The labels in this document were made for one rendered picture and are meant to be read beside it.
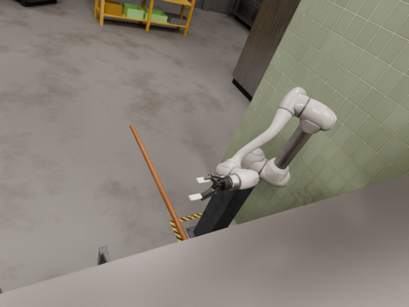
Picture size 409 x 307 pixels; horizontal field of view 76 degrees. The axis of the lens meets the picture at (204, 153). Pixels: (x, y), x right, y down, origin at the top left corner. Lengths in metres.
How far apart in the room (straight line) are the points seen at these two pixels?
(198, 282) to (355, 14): 2.06
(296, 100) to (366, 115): 0.58
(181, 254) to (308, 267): 0.16
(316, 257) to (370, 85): 1.74
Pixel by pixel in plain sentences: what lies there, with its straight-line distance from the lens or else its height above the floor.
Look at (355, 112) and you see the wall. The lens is 2.08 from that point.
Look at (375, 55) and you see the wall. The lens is 2.06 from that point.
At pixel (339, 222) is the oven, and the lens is 0.46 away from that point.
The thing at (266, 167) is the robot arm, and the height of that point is 1.22.
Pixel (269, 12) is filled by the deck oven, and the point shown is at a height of 1.60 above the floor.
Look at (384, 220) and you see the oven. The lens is 0.54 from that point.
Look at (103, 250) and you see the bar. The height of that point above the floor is 0.95.
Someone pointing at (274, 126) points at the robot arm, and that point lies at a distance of 1.58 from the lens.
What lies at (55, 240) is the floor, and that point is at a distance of 2.73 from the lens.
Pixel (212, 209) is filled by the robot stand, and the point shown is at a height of 0.52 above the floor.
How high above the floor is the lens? 2.36
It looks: 39 degrees down
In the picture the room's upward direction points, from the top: 23 degrees clockwise
